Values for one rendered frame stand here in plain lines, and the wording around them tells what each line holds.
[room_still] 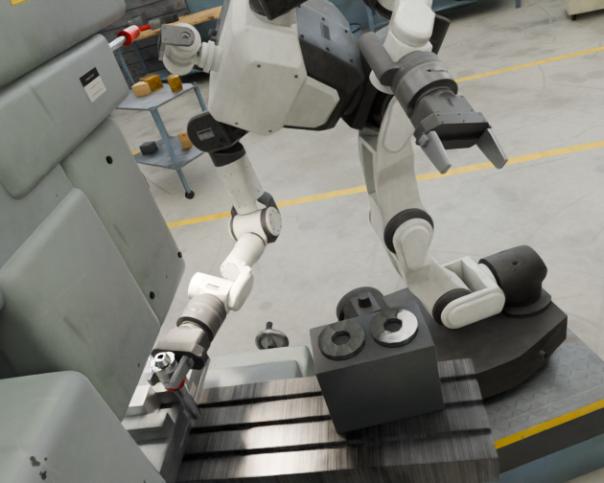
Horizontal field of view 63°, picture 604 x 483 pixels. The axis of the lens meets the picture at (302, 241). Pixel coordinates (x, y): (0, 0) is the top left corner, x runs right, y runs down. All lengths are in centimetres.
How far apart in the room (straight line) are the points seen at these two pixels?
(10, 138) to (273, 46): 57
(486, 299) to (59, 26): 130
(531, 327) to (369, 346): 87
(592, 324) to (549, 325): 83
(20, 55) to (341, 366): 67
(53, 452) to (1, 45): 40
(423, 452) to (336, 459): 16
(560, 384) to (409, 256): 69
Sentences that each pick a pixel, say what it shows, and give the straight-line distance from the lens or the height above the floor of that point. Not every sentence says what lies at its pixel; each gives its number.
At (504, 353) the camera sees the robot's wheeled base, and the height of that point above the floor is 57.
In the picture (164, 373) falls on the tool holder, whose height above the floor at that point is 115.
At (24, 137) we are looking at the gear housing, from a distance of 61.
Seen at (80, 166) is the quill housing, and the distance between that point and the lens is 71.
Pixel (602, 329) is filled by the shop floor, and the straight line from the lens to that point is 254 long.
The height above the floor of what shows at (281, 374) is 86.
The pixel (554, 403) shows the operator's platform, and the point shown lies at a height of 40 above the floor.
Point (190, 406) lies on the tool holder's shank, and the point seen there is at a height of 103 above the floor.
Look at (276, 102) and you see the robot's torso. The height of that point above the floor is 148.
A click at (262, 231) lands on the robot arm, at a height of 115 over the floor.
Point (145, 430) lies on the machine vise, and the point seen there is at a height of 104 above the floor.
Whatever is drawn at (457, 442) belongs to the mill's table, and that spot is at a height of 94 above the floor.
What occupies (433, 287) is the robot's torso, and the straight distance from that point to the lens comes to 154.
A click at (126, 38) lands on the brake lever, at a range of 92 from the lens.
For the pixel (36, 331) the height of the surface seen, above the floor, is 152.
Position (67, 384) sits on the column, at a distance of 43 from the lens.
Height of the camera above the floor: 181
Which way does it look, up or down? 33 degrees down
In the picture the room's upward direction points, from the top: 17 degrees counter-clockwise
